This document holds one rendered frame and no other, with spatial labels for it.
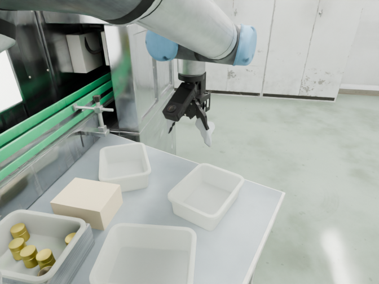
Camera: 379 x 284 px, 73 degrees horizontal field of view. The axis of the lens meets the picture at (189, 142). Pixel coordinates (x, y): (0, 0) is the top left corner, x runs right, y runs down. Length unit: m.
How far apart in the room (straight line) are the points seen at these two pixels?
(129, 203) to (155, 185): 0.12
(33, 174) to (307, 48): 3.57
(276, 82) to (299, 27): 0.75
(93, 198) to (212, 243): 0.37
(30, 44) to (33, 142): 0.46
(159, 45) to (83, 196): 0.50
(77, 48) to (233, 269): 1.18
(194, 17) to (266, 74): 3.64
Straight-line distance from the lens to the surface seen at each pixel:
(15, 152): 0.94
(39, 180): 1.00
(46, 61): 1.35
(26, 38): 1.27
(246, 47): 0.51
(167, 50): 0.55
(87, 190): 0.86
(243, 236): 0.79
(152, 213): 0.84
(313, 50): 3.97
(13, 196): 0.94
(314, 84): 4.10
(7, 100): 1.13
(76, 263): 0.74
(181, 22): 0.32
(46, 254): 0.74
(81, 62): 1.44
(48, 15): 1.33
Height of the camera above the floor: 1.35
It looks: 30 degrees down
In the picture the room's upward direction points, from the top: straight up
